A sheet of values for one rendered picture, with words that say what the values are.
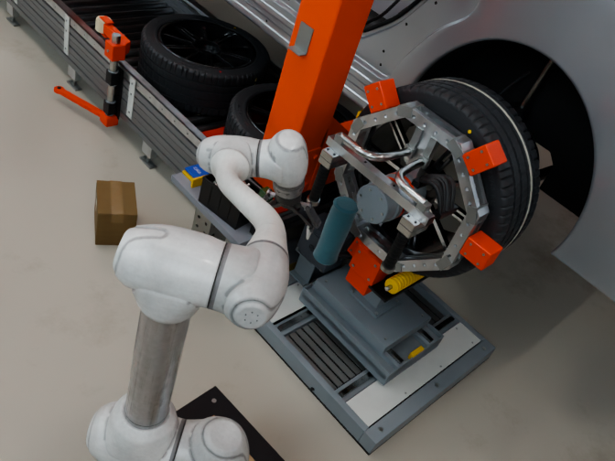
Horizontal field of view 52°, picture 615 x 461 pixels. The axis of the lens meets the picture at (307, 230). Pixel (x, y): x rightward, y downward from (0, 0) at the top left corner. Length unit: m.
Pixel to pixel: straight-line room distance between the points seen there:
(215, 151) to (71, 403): 1.08
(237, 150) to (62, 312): 1.19
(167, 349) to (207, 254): 0.26
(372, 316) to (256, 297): 1.43
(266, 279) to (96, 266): 1.65
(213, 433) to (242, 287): 0.55
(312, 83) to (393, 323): 1.00
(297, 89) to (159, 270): 1.17
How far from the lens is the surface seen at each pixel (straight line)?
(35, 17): 4.07
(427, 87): 2.07
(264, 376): 2.49
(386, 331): 2.51
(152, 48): 3.25
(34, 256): 2.78
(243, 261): 1.17
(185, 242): 1.17
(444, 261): 2.06
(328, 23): 2.06
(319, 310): 2.59
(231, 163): 1.61
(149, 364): 1.38
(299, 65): 2.16
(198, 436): 1.61
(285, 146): 1.61
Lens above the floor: 1.97
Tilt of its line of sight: 39 degrees down
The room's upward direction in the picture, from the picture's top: 20 degrees clockwise
